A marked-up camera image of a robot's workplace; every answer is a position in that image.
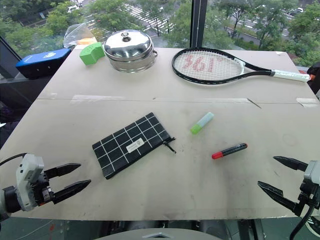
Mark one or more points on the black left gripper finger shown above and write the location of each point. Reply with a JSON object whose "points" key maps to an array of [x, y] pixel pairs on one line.
{"points": [[63, 169], [71, 189]]}

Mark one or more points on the stainless steel lidded pot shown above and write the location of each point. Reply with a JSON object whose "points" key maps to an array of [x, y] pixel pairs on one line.
{"points": [[130, 51]]}

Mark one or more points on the grey rounded robot body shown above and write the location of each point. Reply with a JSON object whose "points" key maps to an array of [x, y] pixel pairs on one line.
{"points": [[160, 235]]}

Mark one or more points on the green capped pale blue highlighter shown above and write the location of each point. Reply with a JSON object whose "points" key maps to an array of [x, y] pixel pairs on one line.
{"points": [[202, 123]]}

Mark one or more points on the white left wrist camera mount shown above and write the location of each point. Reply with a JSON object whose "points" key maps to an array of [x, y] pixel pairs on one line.
{"points": [[27, 178]]}

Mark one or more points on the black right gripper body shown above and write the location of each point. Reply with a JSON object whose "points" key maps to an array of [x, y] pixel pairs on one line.
{"points": [[309, 193]]}

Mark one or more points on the black white tennis racket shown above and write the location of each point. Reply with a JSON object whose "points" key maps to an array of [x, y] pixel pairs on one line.
{"points": [[212, 66]]}

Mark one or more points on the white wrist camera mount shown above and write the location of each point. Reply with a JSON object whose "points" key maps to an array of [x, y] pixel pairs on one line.
{"points": [[27, 178], [312, 172]]}

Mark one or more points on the red capped black marker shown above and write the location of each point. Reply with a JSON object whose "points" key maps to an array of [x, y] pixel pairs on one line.
{"points": [[229, 151]]}

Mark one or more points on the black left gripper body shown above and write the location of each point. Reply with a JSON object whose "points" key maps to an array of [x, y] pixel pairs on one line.
{"points": [[43, 190]]}

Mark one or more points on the clear plastic bag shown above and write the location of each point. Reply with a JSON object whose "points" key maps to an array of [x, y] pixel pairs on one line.
{"points": [[73, 33]]}

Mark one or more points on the orange flat object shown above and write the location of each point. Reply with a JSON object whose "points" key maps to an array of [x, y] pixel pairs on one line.
{"points": [[86, 41]]}

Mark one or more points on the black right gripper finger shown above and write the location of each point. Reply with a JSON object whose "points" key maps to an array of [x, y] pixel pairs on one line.
{"points": [[290, 162], [277, 195]]}

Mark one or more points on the blue black box device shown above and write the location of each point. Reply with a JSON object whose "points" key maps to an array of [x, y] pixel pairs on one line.
{"points": [[42, 63]]}

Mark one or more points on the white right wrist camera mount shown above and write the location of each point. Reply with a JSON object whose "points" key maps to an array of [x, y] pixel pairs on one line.
{"points": [[312, 172]]}

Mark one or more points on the black white grid pencil case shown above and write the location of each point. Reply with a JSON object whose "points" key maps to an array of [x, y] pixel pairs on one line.
{"points": [[132, 145]]}

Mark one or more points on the black window frame post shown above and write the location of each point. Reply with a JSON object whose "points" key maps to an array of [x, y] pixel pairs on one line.
{"points": [[198, 23]]}

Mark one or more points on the green plastic curved block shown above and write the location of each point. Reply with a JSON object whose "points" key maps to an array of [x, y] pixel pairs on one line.
{"points": [[91, 53]]}

